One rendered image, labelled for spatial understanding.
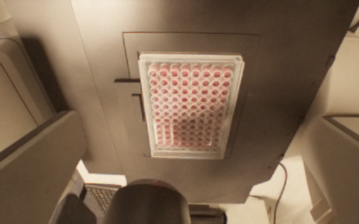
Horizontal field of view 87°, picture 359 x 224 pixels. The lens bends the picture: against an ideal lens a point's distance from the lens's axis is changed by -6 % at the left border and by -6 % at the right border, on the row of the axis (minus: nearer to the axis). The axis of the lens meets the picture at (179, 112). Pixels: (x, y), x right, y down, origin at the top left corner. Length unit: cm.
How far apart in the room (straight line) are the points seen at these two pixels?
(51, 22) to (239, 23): 16
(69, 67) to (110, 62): 6
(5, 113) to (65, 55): 8
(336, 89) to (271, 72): 8
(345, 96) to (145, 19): 20
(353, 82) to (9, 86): 32
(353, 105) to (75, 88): 30
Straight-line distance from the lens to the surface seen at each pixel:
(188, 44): 17
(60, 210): 126
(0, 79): 22
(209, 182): 32
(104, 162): 34
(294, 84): 22
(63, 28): 22
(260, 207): 83
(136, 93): 20
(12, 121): 23
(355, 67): 26
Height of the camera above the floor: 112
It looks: 49 degrees down
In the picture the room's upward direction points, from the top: 177 degrees counter-clockwise
